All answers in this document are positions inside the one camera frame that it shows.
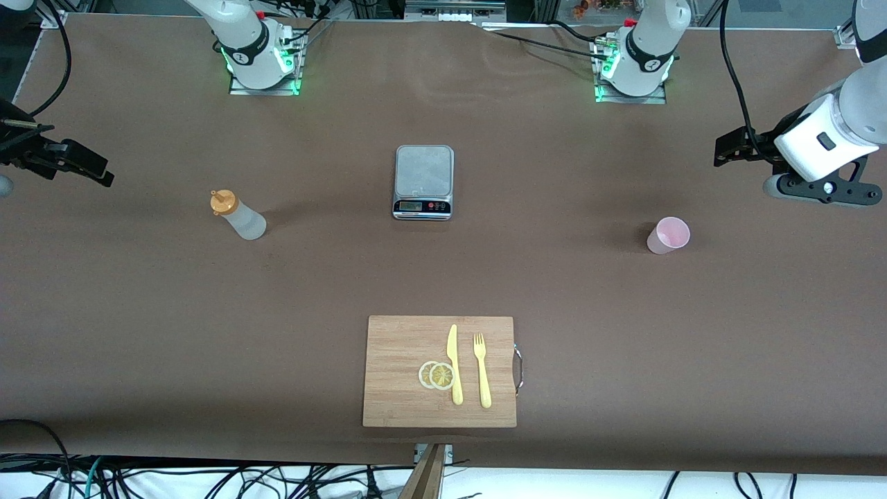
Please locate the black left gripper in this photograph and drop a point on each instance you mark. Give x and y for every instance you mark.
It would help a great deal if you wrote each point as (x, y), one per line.
(764, 138)

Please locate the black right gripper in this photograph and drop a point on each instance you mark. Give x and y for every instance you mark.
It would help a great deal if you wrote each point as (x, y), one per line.
(15, 143)

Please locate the aluminium table corner bracket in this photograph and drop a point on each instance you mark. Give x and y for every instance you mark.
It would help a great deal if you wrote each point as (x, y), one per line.
(845, 36)

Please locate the sauce bottle with orange cap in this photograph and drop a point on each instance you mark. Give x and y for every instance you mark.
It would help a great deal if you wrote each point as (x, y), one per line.
(246, 223)

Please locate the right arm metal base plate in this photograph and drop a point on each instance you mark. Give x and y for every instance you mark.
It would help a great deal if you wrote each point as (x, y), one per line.
(263, 91)

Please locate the wooden cutting board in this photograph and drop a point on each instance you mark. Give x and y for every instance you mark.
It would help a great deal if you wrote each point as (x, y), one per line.
(398, 374)

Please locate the yellow plastic fork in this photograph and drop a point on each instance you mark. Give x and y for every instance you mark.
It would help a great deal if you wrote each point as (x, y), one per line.
(483, 378)

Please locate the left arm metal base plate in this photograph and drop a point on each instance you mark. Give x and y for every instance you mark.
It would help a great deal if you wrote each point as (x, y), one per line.
(630, 100)

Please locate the yellow plastic knife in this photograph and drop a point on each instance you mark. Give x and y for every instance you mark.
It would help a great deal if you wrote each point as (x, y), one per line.
(454, 367)

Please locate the aluminium frame with power strip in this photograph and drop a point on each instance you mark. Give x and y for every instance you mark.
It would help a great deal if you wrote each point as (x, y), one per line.
(454, 10)

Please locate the small metal bracket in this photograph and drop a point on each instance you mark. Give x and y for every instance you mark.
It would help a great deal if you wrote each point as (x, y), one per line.
(449, 452)

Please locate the lemon slice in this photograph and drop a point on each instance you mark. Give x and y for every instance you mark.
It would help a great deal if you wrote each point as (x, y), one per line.
(423, 374)
(442, 376)

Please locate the silver digital kitchen scale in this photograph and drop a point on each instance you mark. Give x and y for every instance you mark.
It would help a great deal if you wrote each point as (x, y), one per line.
(423, 173)

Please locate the orange background object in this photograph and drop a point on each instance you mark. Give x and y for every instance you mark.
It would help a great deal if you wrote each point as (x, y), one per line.
(581, 8)

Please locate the pink plastic cup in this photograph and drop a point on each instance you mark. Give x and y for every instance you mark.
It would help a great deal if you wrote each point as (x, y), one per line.
(669, 235)

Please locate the wooden post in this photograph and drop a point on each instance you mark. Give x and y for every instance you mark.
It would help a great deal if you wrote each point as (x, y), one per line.
(426, 478)

